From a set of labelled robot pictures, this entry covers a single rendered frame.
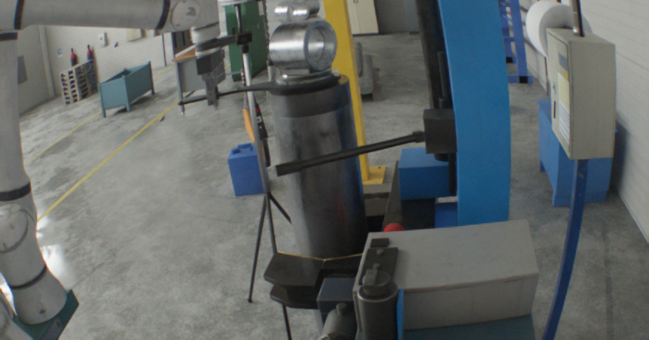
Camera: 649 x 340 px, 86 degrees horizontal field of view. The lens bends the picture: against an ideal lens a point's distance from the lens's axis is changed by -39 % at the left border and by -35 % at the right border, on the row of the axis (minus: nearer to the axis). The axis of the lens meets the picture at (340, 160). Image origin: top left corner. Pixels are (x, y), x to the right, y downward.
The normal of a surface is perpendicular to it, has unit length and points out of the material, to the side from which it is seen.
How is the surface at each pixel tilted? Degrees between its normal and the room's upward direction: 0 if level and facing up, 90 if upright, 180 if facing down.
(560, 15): 90
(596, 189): 90
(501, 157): 90
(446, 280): 0
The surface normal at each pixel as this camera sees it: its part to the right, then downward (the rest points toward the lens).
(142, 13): 0.57, 0.35
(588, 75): -0.17, 0.39
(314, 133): 0.06, 0.37
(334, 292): -0.12, -0.92
